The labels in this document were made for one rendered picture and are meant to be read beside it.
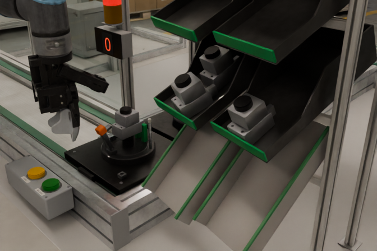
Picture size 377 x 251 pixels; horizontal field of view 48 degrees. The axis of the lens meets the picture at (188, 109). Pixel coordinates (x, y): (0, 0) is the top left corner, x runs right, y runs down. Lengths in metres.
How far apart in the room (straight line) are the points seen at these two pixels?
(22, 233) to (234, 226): 0.52
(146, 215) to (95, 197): 0.12
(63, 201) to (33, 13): 0.43
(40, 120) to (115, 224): 0.63
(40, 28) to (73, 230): 0.48
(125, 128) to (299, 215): 0.48
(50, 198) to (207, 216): 0.37
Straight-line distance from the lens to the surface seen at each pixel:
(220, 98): 0.76
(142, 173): 1.03
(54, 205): 1.03
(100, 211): 0.96
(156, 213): 1.03
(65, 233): 1.07
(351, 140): 1.49
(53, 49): 0.89
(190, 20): 0.76
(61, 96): 0.93
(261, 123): 0.69
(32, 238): 1.08
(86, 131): 1.37
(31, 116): 1.52
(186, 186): 0.88
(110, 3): 1.19
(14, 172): 1.13
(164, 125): 1.25
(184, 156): 0.92
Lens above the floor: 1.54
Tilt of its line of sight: 25 degrees down
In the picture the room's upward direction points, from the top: straight up
